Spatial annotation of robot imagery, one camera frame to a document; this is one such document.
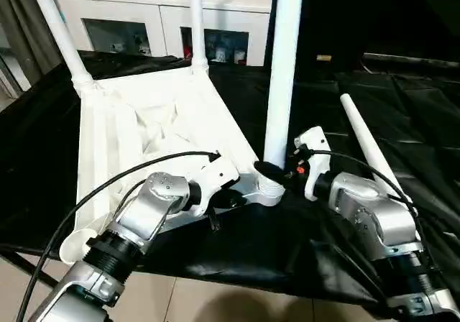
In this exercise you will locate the white sideboard cabinet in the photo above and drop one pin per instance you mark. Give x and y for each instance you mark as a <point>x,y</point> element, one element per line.
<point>125,2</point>

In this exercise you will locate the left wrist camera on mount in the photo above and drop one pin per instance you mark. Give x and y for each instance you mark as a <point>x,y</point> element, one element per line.
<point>215,171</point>

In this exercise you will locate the dark metal bar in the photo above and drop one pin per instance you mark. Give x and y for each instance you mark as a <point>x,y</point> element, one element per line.
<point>413,59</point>

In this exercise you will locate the white cup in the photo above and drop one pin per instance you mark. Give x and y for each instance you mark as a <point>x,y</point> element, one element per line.
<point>220,54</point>
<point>239,56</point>

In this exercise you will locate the black table frame leg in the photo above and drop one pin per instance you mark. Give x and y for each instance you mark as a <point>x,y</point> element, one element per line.
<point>25,261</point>

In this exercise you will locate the black speaker with gold label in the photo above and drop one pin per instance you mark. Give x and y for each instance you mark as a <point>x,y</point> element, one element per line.
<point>323,20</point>

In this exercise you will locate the black mat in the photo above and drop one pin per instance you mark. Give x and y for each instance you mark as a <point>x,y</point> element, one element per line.
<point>395,120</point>

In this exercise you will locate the white plastic table leg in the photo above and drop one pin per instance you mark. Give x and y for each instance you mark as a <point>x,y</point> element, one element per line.
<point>366,138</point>
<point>284,67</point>
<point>198,23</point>
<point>57,31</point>

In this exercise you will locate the white plastic table top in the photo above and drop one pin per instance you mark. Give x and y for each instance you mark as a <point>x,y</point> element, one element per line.
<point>143,128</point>

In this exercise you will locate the grey curtain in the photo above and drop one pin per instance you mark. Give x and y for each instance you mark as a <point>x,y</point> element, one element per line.
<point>21,23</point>

